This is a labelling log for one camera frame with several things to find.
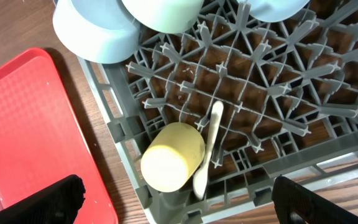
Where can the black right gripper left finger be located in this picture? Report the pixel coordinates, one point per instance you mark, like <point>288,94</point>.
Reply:
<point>57,203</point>

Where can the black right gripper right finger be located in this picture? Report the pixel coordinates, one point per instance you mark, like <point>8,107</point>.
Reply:
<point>295,204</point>

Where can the white plastic spoon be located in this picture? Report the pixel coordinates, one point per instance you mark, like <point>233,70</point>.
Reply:
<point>200,177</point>

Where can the yellow cup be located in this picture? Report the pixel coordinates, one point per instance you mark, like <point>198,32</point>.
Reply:
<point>172,157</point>

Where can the light blue bowl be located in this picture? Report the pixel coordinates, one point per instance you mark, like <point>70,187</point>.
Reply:
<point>101,31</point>

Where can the light blue plate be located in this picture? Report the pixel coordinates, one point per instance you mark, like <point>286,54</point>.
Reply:
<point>269,10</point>

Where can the green bowl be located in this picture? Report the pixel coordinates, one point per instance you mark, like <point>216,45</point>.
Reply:
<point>166,16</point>

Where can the grey dishwasher rack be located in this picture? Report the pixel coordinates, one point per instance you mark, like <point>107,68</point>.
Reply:
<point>290,96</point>

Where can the red serving tray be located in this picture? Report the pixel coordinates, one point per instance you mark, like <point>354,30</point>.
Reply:
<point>41,141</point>

